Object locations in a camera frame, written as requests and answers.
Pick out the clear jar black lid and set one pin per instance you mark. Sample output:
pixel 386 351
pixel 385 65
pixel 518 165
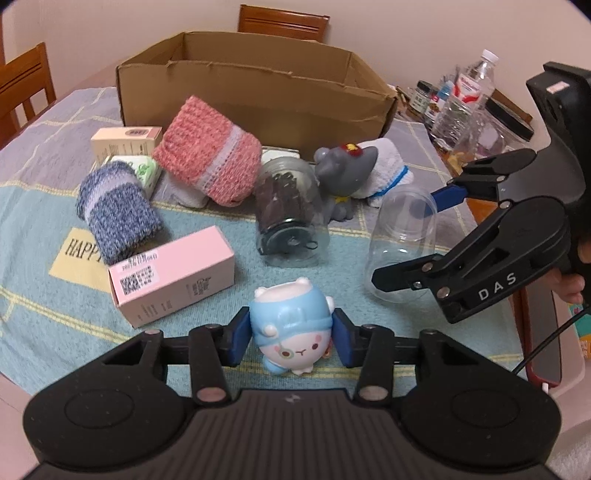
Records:
pixel 508 120

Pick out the white knitted cloth blue trim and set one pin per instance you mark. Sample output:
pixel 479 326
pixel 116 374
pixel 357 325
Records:
pixel 388 161

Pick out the person's right hand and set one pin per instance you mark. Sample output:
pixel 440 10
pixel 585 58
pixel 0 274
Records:
pixel 572 288

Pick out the pink knitted sock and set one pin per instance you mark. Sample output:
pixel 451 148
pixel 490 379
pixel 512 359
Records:
pixel 207 147

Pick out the white green packet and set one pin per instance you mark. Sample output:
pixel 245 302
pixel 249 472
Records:
pixel 143 171

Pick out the blue snack packet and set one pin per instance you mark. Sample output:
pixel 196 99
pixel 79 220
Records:
pixel 445 90

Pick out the colourful carton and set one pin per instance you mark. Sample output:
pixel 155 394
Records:
pixel 582 332

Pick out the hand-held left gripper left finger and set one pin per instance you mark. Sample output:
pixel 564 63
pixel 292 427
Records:
pixel 240 337

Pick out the clear jar with dark contents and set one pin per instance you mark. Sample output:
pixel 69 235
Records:
pixel 286 203

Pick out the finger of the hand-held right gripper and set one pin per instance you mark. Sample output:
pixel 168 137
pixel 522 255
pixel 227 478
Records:
pixel 401 277
pixel 445 196

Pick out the cream carton box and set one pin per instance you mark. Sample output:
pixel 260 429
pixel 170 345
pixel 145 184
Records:
pixel 120 143

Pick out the blue checked tablecloth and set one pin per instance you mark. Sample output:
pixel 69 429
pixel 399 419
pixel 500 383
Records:
pixel 46 230

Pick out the grey cat toy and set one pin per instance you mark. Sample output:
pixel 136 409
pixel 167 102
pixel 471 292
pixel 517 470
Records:
pixel 346 170

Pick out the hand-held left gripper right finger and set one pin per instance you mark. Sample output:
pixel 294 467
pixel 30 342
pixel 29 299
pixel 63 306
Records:
pixel 344 341

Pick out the brown cardboard box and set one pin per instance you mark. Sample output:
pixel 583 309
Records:
pixel 277 92

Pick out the pink carton box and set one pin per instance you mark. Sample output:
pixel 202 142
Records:
pixel 184 258

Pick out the blue knitted sock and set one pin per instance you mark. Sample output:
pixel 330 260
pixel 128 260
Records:
pixel 115 212

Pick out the clear plastic jar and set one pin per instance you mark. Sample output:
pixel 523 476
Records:
pixel 401 230

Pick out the blue bear figurine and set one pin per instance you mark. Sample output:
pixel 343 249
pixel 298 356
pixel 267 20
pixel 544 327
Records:
pixel 291 323

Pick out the water bottle red label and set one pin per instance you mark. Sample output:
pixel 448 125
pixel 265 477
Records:
pixel 466 87

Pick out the wooden chair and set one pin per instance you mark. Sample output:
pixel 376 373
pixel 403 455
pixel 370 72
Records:
pixel 281 23
pixel 27 78

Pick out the small jar dark lid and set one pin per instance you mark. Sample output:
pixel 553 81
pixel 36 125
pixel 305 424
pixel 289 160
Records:
pixel 424 97

